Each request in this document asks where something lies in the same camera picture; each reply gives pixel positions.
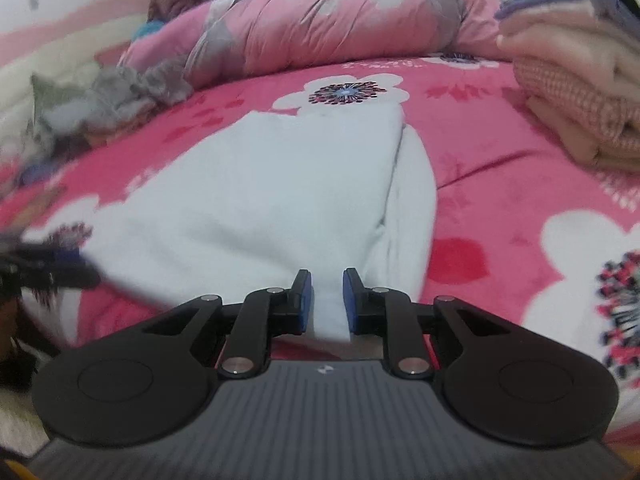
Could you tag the pink floral quilt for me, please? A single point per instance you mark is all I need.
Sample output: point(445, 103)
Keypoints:
point(325, 25)

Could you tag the pile of grey clothes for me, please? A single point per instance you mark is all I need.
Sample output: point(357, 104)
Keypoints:
point(125, 90)

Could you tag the teal fleece blanket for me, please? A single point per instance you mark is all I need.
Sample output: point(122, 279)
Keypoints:
point(147, 30)

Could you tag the peach folded garment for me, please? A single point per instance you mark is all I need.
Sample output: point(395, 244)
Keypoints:
point(580, 142)

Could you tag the blue folded garment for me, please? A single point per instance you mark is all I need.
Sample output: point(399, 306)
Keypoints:
point(560, 2)

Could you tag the pink white headboard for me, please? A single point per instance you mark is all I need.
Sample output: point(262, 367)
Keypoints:
point(50, 45)

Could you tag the pink floral bed blanket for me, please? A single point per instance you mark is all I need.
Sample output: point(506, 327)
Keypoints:
point(500, 200)

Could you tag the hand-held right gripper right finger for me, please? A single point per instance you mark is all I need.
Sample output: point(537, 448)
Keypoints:
point(350, 305)

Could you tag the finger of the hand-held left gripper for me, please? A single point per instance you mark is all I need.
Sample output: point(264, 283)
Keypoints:
point(50, 270)

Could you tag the white sweatshirt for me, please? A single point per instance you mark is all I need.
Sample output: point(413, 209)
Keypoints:
point(275, 185)

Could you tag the pink checked folded garment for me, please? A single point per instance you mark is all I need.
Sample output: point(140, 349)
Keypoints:
point(575, 97)

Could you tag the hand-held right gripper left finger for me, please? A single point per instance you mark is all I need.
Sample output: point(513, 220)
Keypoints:
point(306, 305)

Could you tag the green patterned pillow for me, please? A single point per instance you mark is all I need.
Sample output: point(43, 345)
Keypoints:
point(50, 95)

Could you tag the cream folded garment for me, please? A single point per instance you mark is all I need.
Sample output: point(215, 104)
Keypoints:
point(565, 45)

